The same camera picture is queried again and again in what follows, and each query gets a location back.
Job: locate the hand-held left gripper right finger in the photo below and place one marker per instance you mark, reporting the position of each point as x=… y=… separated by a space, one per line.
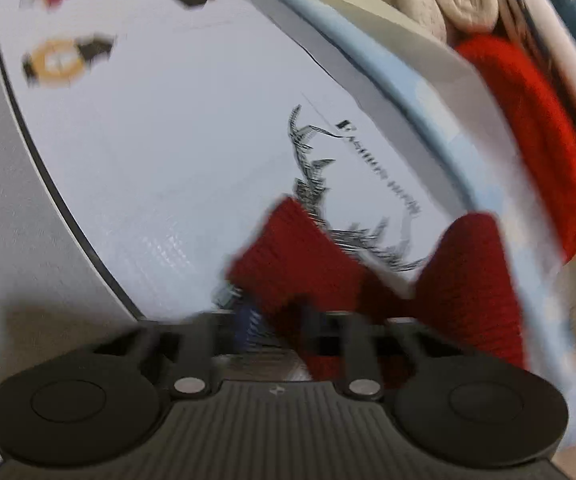
x=362 y=355

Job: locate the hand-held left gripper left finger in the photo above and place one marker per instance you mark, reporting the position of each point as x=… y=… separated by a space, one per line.
x=249 y=325

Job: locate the dark red knit garment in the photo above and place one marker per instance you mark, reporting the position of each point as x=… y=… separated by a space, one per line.
x=318 y=265

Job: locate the white printed mat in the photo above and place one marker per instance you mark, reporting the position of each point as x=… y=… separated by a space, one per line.
x=168 y=135

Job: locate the bright red sweater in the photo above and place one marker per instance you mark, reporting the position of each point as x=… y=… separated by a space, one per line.
x=532 y=125

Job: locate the white garment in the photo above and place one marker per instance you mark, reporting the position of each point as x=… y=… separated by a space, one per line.
x=557 y=35

